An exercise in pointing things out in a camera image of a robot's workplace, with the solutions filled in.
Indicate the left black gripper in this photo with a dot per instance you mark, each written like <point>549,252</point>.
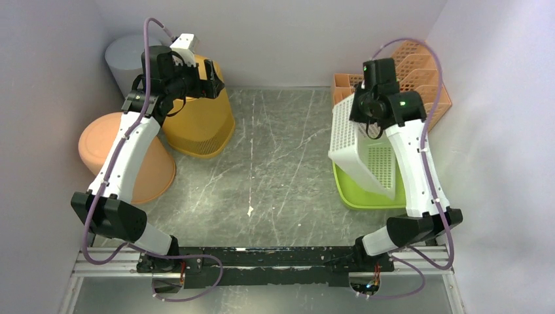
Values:
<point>210,88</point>

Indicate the orange plastic file organizer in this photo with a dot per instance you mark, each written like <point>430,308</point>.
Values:
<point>416,71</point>

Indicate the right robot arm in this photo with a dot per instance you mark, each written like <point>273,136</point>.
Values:
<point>401,118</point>

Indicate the light green plastic basket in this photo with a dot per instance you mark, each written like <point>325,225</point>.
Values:
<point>369,162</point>

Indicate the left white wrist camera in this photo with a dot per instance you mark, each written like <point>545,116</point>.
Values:
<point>185,46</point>

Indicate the yellow mesh waste basket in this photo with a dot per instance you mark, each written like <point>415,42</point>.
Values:
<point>200,127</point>

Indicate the green plastic basin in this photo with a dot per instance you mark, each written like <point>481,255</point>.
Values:
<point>354,197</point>

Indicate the large grey plastic bucket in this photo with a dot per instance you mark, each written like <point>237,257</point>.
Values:
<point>123,57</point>

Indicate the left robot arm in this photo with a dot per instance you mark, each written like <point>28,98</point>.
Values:
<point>105,208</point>

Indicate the aluminium frame rail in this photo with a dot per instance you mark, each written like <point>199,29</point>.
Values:
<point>106,281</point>

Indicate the orange plastic bucket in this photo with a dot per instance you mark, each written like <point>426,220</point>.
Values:
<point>157,170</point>

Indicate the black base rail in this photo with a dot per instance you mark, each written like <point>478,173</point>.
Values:
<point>200,267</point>

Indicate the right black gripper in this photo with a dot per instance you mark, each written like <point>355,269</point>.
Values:
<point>355,114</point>

